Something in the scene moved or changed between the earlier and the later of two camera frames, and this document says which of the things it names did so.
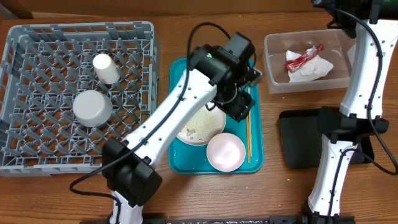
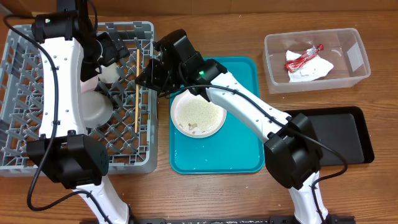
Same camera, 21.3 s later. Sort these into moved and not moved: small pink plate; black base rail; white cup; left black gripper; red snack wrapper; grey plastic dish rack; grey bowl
Moved: small pink plate; left black gripper
Not moved: white cup; red snack wrapper; black base rail; grey plastic dish rack; grey bowl
